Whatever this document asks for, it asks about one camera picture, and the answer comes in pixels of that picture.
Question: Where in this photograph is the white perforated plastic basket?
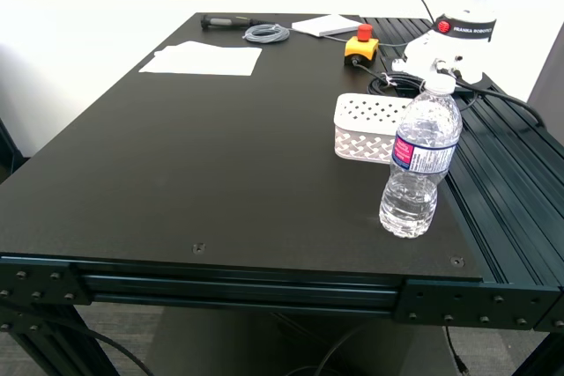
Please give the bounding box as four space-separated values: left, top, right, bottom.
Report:
333 92 413 164

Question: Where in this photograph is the clear plastic water bottle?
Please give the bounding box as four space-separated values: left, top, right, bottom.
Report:
378 74 464 240

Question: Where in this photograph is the white printed paper sheet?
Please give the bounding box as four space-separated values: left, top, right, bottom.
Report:
137 43 263 78

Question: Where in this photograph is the yellow red emergency stop button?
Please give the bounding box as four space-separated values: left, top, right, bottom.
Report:
343 23 381 68

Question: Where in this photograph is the white booklet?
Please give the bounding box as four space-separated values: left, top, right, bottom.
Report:
291 13 364 39

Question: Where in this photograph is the folded white paper sheet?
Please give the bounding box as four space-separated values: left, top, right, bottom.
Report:
152 40 217 58

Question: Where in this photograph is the grey coiled cable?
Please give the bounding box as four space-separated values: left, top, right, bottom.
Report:
242 23 292 45

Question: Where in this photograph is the coiled black cable bundle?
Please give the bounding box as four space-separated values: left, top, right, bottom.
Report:
352 61 427 96

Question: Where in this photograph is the black grey handheld enabling switch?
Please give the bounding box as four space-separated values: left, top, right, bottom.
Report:
200 13 271 32

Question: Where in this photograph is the black floor cable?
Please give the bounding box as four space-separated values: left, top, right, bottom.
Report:
271 312 442 376
442 325 469 373
0 299 149 376

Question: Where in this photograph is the black aluminium table frame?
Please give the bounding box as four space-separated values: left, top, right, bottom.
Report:
0 17 564 376

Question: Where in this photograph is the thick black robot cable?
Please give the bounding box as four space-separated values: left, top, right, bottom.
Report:
456 79 546 127

